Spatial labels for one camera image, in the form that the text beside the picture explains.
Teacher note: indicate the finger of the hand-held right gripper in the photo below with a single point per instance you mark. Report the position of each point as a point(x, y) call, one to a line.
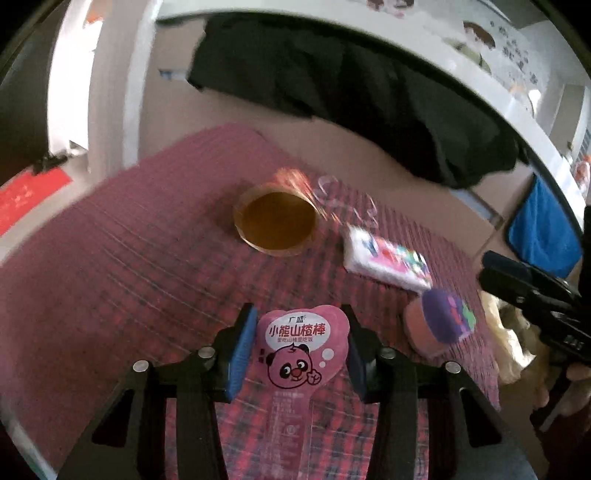
point(517, 295)
point(521, 272)

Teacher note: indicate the purple and pink foam pad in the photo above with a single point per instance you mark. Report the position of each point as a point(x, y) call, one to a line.
point(438, 318)

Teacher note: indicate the black garment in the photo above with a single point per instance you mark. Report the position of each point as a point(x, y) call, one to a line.
point(360, 101)

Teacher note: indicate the dark door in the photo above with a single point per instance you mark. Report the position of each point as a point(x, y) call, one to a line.
point(23, 106)

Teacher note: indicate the clear plastic wrapper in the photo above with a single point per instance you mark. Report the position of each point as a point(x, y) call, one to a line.
point(323, 187)

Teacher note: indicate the red plaid cloth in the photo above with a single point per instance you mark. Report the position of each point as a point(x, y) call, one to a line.
point(138, 258)

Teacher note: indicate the black door hinge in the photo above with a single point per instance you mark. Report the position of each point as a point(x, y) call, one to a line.
point(46, 162)

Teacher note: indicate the blue towel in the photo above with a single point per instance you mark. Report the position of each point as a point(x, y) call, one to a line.
point(540, 230)

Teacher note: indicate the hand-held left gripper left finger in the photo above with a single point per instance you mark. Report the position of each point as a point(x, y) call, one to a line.
point(240, 357)

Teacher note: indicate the white pink tissue packet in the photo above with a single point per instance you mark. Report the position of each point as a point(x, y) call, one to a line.
point(369, 258)

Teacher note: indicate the red paper sheet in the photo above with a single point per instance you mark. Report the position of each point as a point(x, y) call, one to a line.
point(27, 198)

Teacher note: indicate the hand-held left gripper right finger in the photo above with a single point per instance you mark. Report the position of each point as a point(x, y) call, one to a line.
point(356, 369)

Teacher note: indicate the pale door frame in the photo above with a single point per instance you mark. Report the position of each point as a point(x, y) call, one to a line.
point(69, 92)

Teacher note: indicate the pink heart-shaped candy wrapper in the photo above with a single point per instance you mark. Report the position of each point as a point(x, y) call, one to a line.
point(300, 350)

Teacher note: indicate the person's right hand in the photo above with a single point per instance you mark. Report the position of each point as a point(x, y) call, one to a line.
point(581, 381)

